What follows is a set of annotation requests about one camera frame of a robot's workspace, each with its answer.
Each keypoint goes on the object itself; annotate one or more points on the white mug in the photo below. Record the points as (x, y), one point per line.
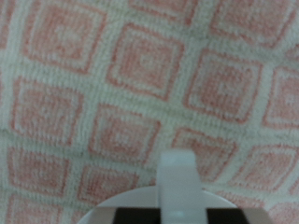
(179, 186)

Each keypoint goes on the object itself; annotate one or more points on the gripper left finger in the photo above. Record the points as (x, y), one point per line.
(137, 216)

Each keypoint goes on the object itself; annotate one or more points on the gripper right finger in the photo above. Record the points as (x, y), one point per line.
(227, 216)

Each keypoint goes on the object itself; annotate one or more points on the pink checked towel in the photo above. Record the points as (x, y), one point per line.
(140, 77)

